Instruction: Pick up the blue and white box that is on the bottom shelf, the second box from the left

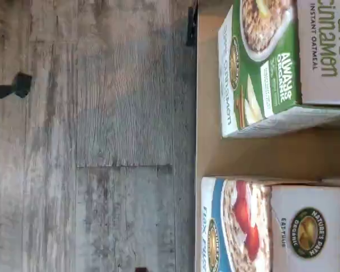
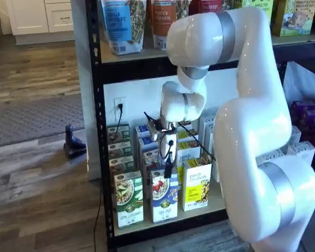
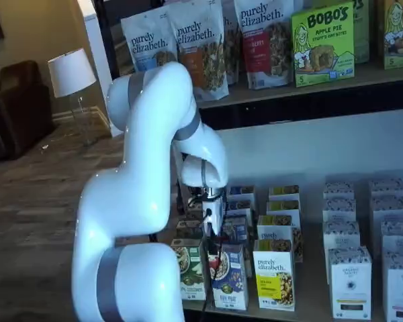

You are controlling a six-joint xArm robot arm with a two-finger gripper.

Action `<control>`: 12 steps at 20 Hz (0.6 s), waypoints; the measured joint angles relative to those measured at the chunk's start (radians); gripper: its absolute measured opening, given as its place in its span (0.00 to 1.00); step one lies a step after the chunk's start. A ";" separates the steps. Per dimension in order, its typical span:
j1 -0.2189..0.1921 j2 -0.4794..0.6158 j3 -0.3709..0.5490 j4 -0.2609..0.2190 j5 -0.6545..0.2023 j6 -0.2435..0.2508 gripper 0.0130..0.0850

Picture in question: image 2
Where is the grey door mat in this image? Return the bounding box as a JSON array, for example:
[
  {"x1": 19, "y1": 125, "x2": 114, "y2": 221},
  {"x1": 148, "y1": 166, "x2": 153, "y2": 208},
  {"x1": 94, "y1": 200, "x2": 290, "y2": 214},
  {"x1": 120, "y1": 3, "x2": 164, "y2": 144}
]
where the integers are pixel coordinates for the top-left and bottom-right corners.
[{"x1": 0, "y1": 93, "x2": 86, "y2": 149}]

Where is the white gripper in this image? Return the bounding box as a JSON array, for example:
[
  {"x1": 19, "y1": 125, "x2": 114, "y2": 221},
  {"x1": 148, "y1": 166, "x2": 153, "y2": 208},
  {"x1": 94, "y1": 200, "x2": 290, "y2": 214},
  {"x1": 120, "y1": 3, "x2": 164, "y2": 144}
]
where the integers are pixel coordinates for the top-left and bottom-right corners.
[{"x1": 158, "y1": 130, "x2": 179, "y2": 180}]

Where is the black plug with cord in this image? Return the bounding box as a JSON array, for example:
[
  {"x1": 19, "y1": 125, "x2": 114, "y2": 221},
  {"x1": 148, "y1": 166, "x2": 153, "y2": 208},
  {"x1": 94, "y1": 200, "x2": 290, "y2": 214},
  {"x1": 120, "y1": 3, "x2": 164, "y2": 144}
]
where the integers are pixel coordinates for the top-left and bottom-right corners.
[{"x1": 114, "y1": 103, "x2": 124, "y2": 137}]

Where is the green peanut butter box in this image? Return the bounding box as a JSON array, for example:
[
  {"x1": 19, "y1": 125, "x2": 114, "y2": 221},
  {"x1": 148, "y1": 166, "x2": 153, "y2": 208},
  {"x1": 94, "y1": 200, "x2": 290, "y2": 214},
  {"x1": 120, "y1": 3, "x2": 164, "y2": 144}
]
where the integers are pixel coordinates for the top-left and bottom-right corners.
[{"x1": 271, "y1": 0, "x2": 315, "y2": 37}]

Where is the blue granola pouch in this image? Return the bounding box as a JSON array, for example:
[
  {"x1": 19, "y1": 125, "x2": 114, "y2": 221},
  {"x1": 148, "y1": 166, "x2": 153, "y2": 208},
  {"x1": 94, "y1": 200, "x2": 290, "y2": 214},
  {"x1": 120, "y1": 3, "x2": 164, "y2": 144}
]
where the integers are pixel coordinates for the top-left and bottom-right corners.
[{"x1": 101, "y1": 0, "x2": 148, "y2": 56}]

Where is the white plastic sheet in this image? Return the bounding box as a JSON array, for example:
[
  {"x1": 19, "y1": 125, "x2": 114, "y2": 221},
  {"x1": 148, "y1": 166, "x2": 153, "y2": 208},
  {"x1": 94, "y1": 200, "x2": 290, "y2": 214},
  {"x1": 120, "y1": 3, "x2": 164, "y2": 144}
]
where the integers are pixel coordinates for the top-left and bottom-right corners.
[{"x1": 282, "y1": 61, "x2": 315, "y2": 103}]

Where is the dark blue seal figurine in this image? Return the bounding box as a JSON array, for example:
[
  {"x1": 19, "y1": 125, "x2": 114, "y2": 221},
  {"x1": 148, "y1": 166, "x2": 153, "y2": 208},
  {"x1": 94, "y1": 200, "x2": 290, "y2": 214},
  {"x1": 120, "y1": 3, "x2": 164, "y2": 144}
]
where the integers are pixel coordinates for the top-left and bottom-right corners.
[{"x1": 64, "y1": 125, "x2": 87, "y2": 159}]

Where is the black metal shelf rack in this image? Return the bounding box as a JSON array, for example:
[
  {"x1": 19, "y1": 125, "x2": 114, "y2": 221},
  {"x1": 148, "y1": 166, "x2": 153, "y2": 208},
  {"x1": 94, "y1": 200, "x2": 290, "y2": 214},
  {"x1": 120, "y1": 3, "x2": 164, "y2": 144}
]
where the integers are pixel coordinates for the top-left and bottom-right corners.
[{"x1": 85, "y1": 0, "x2": 315, "y2": 249}]

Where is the red granola pouch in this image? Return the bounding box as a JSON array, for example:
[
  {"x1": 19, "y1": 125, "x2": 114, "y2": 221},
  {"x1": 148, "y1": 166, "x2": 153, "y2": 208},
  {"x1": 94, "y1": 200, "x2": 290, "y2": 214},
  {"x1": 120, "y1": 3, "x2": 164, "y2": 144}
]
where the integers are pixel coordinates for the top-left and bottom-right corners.
[{"x1": 188, "y1": 0, "x2": 226, "y2": 17}]

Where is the thin black floor cable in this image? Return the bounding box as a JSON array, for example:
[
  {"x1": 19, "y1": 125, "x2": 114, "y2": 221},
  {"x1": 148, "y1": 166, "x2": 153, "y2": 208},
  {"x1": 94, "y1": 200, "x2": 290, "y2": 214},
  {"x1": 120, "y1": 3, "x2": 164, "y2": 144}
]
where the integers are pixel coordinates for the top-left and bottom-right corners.
[{"x1": 93, "y1": 181, "x2": 103, "y2": 252}]

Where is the particleboard shelf board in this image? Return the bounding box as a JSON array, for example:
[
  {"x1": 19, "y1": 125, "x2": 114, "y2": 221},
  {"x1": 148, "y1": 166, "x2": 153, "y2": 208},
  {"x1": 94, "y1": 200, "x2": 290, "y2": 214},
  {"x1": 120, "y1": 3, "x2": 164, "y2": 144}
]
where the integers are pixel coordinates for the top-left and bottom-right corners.
[
  {"x1": 112, "y1": 194, "x2": 228, "y2": 237},
  {"x1": 99, "y1": 33, "x2": 315, "y2": 64}
]

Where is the white granola box blue label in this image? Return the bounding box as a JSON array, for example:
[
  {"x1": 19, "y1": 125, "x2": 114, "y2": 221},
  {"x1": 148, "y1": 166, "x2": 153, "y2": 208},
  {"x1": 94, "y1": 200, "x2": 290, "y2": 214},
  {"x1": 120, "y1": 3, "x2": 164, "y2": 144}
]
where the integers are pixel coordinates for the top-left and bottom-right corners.
[
  {"x1": 138, "y1": 135, "x2": 160, "y2": 155},
  {"x1": 135, "y1": 124, "x2": 154, "y2": 140}
]

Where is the blue and white oatmeal box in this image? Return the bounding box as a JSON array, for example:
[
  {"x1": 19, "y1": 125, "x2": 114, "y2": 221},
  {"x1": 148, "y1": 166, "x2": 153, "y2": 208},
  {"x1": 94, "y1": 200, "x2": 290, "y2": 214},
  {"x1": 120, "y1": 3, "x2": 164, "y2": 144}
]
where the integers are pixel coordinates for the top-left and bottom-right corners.
[
  {"x1": 142, "y1": 148, "x2": 161, "y2": 200},
  {"x1": 150, "y1": 165, "x2": 180, "y2": 224}
]

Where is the green oatmeal box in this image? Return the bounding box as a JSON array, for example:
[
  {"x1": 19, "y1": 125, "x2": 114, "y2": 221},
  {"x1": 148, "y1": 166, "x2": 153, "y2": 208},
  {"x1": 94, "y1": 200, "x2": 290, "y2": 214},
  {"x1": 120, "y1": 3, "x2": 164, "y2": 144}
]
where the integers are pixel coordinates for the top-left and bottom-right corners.
[
  {"x1": 109, "y1": 155, "x2": 135, "y2": 176},
  {"x1": 107, "y1": 141, "x2": 133, "y2": 160},
  {"x1": 106, "y1": 123, "x2": 131, "y2": 145},
  {"x1": 113, "y1": 170, "x2": 144, "y2": 229}
]

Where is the white cabinet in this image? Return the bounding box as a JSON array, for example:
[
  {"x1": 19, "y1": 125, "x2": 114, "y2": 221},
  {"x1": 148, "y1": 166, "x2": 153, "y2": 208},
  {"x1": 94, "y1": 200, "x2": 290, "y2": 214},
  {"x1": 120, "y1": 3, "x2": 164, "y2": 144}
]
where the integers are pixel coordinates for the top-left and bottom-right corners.
[{"x1": 6, "y1": 0, "x2": 75, "y2": 47}]

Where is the orange granola pouch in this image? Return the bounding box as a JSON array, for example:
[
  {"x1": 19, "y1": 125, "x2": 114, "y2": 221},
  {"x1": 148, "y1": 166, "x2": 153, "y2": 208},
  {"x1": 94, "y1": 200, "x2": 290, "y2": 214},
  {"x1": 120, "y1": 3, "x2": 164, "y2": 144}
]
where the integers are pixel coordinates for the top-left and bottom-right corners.
[{"x1": 148, "y1": 0, "x2": 192, "y2": 50}]

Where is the white wall outlet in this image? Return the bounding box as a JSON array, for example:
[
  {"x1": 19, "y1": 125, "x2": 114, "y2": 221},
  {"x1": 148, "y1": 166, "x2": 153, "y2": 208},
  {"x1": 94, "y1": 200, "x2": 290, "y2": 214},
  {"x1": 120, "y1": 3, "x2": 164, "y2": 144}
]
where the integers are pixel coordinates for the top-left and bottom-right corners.
[{"x1": 113, "y1": 97, "x2": 127, "y2": 120}]

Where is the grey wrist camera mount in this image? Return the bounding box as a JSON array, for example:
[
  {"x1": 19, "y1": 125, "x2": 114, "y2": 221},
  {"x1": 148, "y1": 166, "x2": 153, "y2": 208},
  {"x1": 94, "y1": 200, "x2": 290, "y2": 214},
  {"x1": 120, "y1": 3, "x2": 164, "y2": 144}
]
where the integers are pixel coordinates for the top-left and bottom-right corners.
[{"x1": 148, "y1": 119, "x2": 161, "y2": 141}]

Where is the green apple pie box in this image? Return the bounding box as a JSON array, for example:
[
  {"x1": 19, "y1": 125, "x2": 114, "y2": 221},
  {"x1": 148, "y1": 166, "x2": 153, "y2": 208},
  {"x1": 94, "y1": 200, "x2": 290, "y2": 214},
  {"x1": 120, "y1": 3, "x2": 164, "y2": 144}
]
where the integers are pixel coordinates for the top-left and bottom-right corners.
[{"x1": 241, "y1": 0, "x2": 275, "y2": 16}]

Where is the white carton with dotted top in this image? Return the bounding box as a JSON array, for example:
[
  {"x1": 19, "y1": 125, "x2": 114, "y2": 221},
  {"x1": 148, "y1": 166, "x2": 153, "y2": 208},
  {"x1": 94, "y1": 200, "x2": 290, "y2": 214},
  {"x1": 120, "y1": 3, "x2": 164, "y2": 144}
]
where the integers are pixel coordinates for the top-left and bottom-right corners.
[
  {"x1": 199, "y1": 113, "x2": 216, "y2": 148},
  {"x1": 287, "y1": 141, "x2": 315, "y2": 166},
  {"x1": 256, "y1": 148, "x2": 286, "y2": 164},
  {"x1": 204, "y1": 124, "x2": 215, "y2": 159},
  {"x1": 289, "y1": 125, "x2": 302, "y2": 144},
  {"x1": 212, "y1": 157, "x2": 223, "y2": 183}
]

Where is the white granola box yellow label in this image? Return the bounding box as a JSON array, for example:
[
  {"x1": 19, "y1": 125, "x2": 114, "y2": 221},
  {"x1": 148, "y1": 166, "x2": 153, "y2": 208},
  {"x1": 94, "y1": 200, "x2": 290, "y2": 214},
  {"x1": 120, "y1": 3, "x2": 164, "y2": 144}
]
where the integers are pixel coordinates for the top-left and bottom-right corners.
[
  {"x1": 176, "y1": 140, "x2": 202, "y2": 170},
  {"x1": 176, "y1": 131, "x2": 200, "y2": 144},
  {"x1": 177, "y1": 121, "x2": 194, "y2": 133},
  {"x1": 182, "y1": 156, "x2": 213, "y2": 212}
]

